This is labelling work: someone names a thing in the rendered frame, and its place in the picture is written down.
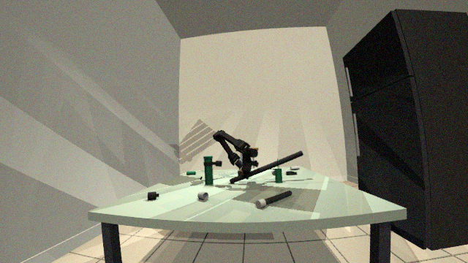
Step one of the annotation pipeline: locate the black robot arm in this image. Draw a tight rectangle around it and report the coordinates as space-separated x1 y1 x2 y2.
213 130 259 169

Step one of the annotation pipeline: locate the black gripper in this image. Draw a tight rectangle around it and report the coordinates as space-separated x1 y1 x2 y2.
241 157 252 180

